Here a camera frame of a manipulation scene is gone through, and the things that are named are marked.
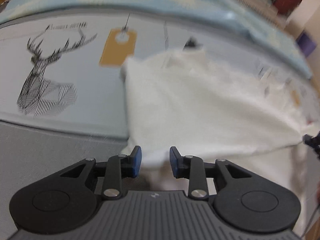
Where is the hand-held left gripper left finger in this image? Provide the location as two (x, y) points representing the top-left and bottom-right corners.
(59, 145), (142, 200)

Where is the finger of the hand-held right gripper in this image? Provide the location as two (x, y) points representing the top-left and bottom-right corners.
(302, 129), (320, 161)

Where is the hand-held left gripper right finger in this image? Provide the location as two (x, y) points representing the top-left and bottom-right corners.
(169, 146), (253, 201)

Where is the white long-sleeve shirt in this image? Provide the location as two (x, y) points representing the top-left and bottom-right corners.
(120, 49), (317, 240)

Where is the grey printed bed sheet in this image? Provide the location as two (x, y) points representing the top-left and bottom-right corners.
(0, 5), (320, 240)

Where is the purple box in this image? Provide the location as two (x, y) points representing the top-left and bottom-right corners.
(297, 34), (318, 58)

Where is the dark red cushion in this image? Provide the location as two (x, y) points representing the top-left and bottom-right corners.
(272, 0), (305, 17)

